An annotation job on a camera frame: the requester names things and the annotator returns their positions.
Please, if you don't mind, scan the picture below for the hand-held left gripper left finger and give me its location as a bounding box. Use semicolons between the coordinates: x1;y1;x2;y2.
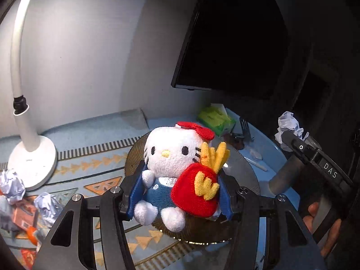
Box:
32;162;149;270

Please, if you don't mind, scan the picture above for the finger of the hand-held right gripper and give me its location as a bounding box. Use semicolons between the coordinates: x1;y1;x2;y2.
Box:
281;131;318;162

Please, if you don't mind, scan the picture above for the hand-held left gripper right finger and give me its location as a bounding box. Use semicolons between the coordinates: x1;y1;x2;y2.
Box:
216;174;327;270

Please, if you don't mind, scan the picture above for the white paper ball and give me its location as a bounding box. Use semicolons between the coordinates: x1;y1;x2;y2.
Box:
34;193;64;228
0;169;26;204
275;111;310;144

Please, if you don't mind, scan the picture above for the amber ribbed glass bowl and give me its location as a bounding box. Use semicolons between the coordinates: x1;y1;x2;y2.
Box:
124;131;261;243

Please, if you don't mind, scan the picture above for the white cat plush toy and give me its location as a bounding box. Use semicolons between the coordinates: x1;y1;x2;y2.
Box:
133;121;231;232

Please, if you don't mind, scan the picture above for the orange carrot plush toy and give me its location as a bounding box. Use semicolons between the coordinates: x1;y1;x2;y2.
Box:
13;199;40;245

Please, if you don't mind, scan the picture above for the person's right hand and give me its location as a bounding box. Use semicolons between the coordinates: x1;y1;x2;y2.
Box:
302;202;342;258

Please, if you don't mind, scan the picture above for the white pen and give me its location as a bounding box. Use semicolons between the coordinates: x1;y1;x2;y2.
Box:
247;157;270;173

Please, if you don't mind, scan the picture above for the black phone stand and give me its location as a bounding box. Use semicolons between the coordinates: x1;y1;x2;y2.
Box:
229;117;255;150

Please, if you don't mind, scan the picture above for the green tissue pack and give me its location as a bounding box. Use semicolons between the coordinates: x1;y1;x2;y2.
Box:
197;103;237;137

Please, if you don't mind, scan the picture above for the white desk lamp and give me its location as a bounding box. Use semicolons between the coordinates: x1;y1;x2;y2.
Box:
8;0;59;191

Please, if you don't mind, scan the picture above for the black monitor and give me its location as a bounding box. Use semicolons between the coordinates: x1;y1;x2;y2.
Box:
171;0;313;99

